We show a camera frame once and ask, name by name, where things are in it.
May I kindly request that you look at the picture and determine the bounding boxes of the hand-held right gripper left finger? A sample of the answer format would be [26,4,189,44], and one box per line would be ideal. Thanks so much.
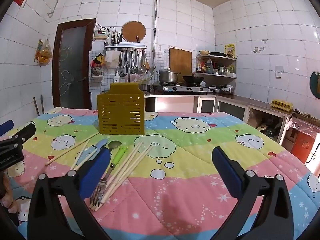
[27,148,112,240]

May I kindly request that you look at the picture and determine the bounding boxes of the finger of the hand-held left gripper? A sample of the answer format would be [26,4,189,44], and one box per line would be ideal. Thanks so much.
[0,123,36,153]
[0,119,15,137]

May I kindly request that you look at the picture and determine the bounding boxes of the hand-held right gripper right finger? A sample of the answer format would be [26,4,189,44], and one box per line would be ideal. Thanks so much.
[212,146,294,240]

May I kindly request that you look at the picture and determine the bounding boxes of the blue-handled utensil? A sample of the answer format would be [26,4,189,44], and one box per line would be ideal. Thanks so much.
[96,139,108,156]

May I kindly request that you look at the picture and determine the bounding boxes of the olive green spoon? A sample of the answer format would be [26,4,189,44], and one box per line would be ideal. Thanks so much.
[107,140,122,153]

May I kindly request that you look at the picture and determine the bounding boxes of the yellow slotted utensil holder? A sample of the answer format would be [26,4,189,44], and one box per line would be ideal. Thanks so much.
[97,83,146,136]

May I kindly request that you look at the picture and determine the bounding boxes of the person's left hand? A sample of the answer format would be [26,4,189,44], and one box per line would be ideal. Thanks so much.
[0,174,18,214]

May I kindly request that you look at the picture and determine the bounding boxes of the printed cartoon blanket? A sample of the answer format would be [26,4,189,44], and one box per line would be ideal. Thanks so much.
[0,106,320,240]

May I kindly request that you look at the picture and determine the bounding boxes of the kitchen counter cabinet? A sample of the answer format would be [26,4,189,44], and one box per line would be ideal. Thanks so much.
[144,91,293,145]

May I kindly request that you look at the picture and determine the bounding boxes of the hanging clear plastic bag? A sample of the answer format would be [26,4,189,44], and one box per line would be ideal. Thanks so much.
[34,38,53,67]

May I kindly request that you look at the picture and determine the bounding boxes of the red box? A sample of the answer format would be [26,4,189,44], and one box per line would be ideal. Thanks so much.
[291,129,316,165]

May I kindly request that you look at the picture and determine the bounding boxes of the brown framed glass door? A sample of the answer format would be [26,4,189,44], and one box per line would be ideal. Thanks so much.
[52,19,97,110]

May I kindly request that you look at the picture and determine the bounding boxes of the yellow egg carton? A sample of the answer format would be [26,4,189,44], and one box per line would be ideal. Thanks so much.
[271,99,293,111]

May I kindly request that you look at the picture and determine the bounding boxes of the pink lace cloth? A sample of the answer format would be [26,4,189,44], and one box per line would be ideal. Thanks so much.
[287,115,320,140]

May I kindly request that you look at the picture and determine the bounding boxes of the gas stove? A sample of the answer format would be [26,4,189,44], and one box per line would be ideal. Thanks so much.
[153,82,210,93]

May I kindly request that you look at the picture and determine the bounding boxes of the black wok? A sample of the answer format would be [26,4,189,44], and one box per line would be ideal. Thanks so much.
[182,74,205,84]

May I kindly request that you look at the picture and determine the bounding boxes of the steel faucet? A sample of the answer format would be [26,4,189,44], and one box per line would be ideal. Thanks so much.
[122,62,131,83]

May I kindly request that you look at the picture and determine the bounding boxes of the row of condiment bottles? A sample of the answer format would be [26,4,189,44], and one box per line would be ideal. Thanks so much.
[197,58,235,76]

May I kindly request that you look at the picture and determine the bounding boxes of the steel cooking pot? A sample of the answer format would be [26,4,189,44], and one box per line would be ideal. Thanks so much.
[157,68,181,84]

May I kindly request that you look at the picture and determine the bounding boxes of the white plastic bag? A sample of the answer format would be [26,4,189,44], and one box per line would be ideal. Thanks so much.
[105,52,119,67]

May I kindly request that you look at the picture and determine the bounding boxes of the hanging ladles and spatulas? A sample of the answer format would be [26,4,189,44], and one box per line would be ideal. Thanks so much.
[116,49,150,77]

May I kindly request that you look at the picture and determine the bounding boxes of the rectangular wooden cutting board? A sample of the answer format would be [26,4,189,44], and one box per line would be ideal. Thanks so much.
[169,48,193,77]

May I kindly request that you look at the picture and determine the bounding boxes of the round green object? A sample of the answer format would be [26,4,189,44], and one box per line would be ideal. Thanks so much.
[309,71,320,96]

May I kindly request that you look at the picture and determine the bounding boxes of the round wooden cutting board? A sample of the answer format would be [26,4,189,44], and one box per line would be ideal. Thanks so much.
[121,20,147,43]

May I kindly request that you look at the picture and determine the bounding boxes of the corner wall shelf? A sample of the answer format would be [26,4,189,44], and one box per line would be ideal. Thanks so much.
[195,54,237,80]

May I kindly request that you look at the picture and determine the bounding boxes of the yellow wall poster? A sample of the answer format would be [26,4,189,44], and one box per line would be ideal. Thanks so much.
[224,43,236,59]

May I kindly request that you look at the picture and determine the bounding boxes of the white wall control box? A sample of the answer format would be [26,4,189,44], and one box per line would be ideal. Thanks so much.
[93,29,110,41]

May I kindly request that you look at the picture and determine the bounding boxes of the metal wall utensil rack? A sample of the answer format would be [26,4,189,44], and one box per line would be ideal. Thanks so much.
[104,43,148,52]

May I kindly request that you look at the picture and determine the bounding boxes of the white wall pipe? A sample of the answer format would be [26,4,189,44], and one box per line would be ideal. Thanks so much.
[47,0,159,53]

